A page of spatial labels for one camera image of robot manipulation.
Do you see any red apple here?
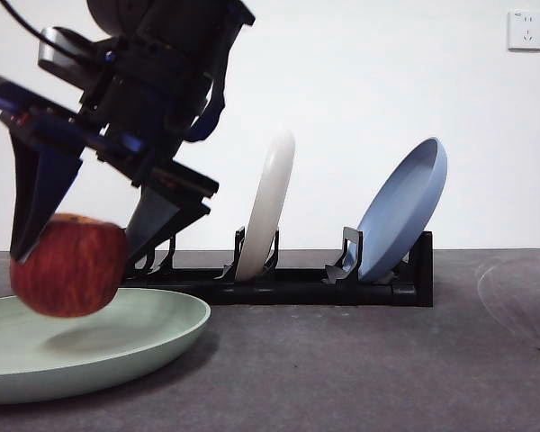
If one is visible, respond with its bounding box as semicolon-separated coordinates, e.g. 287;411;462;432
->
8;212;130;319

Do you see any light green round plate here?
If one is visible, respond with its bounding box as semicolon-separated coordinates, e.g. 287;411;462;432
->
0;287;212;405

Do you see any white round plate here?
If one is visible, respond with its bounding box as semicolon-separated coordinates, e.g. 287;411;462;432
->
234;128;297;283

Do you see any black plate rack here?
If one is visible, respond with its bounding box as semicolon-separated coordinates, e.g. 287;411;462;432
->
121;229;435;309

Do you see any blue round plate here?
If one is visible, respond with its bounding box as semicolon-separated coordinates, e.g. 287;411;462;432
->
355;137;449;284

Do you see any dark looped cable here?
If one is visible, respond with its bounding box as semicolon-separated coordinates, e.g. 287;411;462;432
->
179;74;230;144

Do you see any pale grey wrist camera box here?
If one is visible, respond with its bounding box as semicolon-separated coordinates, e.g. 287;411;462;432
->
38;26;118;89

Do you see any thin black cable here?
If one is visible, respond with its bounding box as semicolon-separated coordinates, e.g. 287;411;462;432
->
0;0;113;59

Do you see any white wall socket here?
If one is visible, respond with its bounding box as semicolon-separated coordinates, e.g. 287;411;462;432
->
507;10;540;52

